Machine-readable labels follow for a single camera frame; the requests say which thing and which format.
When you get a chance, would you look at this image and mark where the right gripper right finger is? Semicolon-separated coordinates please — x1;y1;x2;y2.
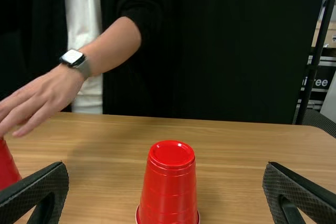
262;161;336;224

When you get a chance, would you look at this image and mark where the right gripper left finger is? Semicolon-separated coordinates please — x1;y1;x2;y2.
0;161;70;224

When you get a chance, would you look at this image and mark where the red cup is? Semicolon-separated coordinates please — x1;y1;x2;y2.
0;137;23;191
135;140;200;224

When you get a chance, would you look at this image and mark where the black mesh chair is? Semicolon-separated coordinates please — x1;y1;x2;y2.
292;108;336;138

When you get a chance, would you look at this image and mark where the white panel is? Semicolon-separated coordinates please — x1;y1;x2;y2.
320;77;336;124

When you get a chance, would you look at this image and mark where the black case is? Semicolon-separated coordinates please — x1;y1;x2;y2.
298;55;336;110

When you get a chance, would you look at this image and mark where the person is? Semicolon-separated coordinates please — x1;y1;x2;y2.
0;0;171;138

